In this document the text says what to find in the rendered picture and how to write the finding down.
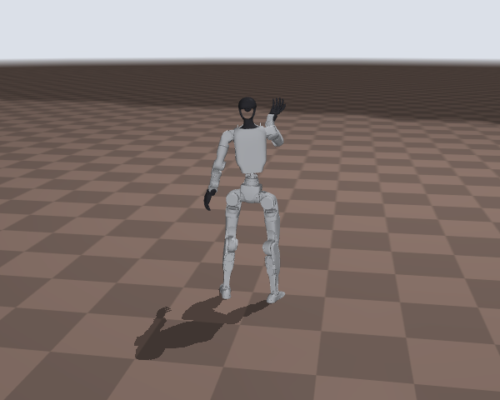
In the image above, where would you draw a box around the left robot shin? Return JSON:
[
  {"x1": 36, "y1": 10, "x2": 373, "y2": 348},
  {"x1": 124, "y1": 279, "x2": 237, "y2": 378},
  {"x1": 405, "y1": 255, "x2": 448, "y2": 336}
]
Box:
[{"x1": 222, "y1": 237, "x2": 235, "y2": 290}]

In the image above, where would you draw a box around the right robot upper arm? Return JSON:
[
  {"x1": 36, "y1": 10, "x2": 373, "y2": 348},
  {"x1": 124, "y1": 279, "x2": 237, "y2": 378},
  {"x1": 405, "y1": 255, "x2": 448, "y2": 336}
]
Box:
[{"x1": 265, "y1": 125, "x2": 283, "y2": 147}]

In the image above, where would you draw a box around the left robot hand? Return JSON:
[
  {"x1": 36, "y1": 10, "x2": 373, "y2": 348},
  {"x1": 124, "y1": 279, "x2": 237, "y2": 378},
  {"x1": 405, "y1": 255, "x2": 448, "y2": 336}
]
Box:
[{"x1": 203, "y1": 189, "x2": 217, "y2": 211}]

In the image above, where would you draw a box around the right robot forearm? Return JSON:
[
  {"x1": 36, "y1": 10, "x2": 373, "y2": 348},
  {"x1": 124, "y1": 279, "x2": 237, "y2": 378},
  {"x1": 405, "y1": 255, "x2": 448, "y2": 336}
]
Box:
[{"x1": 265, "y1": 114, "x2": 284, "y2": 142}]

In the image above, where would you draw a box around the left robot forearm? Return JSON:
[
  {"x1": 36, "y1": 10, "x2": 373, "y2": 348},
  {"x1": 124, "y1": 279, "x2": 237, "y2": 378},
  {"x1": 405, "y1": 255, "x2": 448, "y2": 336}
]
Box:
[{"x1": 208, "y1": 159, "x2": 222, "y2": 192}]

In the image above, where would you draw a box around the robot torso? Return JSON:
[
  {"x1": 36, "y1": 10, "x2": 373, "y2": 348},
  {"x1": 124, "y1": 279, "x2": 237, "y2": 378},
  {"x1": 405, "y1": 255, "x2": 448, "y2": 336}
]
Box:
[{"x1": 233, "y1": 123, "x2": 267, "y2": 203}]

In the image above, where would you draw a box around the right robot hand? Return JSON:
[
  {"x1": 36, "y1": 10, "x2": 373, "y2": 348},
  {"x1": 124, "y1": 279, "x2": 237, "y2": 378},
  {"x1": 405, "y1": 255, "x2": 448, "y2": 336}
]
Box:
[{"x1": 269, "y1": 98, "x2": 286, "y2": 122}]

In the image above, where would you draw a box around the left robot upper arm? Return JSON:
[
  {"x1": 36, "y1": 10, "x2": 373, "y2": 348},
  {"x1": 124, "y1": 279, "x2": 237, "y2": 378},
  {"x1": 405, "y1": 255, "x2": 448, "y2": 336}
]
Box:
[{"x1": 214, "y1": 129, "x2": 234, "y2": 171}]

